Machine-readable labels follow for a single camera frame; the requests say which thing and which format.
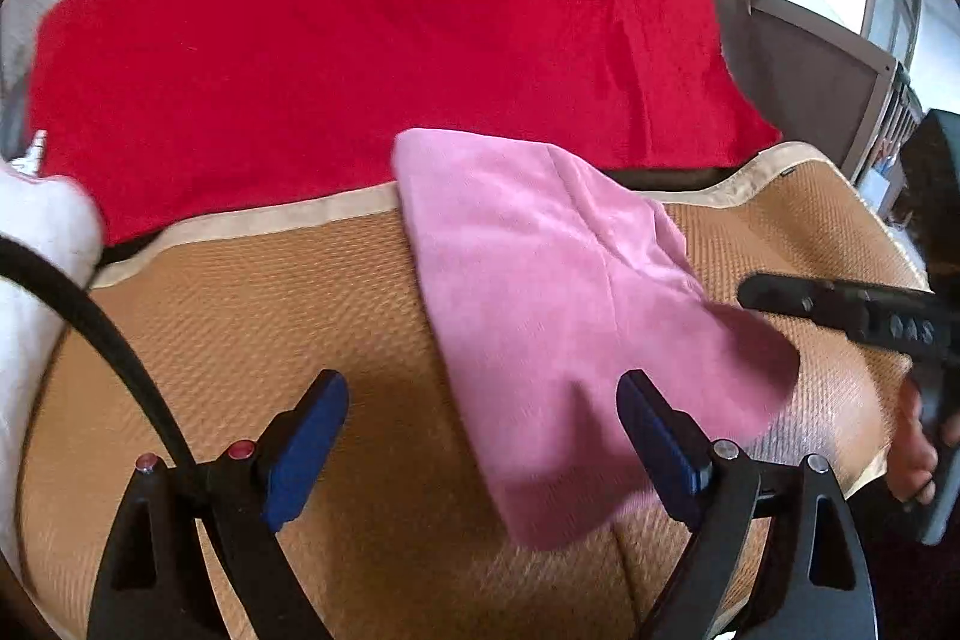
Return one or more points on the red blanket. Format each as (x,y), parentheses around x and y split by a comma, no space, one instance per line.
(360,55)

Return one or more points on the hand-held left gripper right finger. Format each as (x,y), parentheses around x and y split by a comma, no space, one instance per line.
(666,452)

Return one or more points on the pink knit sweater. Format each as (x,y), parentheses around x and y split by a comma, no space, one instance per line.
(570,310)

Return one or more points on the white cloth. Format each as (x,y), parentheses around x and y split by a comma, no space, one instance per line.
(37,280)

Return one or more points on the person's right hand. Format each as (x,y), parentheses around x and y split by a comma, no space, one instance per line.
(909,452)

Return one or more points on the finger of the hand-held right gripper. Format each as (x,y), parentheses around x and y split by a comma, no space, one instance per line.
(795,299)

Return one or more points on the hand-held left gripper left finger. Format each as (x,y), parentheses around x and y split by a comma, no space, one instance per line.
(307,452)

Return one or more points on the grey cabinet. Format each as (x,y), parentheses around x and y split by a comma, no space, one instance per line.
(817,78)

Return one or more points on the woven rattan mat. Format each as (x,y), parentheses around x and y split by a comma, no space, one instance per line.
(300,325)

